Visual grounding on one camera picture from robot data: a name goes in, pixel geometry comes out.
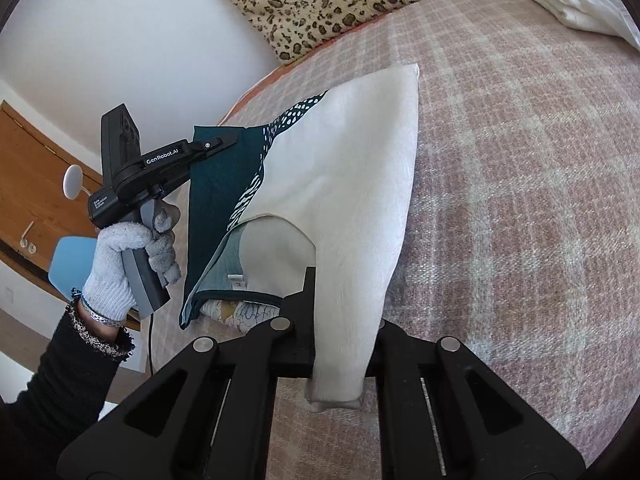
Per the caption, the white round clip lamp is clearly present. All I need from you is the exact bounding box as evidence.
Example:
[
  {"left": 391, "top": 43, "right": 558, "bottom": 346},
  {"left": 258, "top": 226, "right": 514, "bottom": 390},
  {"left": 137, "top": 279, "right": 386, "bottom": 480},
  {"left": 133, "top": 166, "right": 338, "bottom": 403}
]
[{"left": 62, "top": 165, "right": 91, "bottom": 200}]

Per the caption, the white and teal patterned garment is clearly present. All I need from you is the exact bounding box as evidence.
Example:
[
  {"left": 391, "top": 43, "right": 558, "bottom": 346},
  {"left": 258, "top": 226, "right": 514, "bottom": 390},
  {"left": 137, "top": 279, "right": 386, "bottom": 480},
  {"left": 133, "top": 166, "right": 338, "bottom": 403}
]
[{"left": 179, "top": 64, "right": 420, "bottom": 408}]

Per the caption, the wooden door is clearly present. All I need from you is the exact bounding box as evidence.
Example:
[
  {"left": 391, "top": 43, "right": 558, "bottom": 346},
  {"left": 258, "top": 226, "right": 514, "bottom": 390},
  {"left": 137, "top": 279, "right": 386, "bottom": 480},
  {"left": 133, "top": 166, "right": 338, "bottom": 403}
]
[{"left": 0, "top": 102, "right": 102, "bottom": 299}]

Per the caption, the pink plaid bed blanket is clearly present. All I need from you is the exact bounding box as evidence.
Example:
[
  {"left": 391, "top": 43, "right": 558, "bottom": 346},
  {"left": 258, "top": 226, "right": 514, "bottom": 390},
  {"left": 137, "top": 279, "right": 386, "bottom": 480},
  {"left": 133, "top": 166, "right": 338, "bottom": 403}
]
[{"left": 146, "top": 0, "right": 640, "bottom": 480}]

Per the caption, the beaded bracelet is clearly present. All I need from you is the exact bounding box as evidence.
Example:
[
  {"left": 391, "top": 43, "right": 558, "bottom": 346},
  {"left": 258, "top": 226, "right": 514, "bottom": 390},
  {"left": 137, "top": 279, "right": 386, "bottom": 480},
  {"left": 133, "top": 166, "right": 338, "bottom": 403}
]
[{"left": 69, "top": 286, "right": 126, "bottom": 330}]

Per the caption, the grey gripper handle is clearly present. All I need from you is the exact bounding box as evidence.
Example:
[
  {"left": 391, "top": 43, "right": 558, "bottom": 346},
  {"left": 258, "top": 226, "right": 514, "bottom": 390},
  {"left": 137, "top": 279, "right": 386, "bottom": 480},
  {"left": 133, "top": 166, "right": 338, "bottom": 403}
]
[{"left": 122, "top": 200, "right": 180, "bottom": 320}]

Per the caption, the light blue chair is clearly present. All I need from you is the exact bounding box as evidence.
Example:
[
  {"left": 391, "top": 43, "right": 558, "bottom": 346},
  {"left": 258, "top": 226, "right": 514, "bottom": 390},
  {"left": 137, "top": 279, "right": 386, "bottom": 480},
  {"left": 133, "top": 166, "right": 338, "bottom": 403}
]
[{"left": 48, "top": 236, "right": 96, "bottom": 300}]

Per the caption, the white gloved left hand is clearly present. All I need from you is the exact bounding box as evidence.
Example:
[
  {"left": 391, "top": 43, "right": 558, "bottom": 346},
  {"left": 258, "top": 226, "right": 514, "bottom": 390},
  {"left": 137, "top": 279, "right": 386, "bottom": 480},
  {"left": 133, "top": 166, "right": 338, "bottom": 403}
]
[{"left": 80, "top": 202, "right": 181, "bottom": 327}]

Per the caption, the black sleeved left forearm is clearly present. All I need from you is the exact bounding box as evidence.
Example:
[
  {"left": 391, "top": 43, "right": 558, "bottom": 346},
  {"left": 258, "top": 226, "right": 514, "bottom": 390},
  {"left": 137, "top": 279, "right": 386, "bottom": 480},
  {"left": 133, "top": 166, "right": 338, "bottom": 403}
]
[{"left": 1, "top": 301, "right": 134, "bottom": 479}]

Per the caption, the orange floral bed sheet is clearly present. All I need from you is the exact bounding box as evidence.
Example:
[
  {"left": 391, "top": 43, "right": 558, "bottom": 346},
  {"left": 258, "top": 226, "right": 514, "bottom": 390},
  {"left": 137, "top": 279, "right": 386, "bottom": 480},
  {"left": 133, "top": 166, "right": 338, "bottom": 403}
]
[{"left": 217, "top": 0, "right": 504, "bottom": 126}]

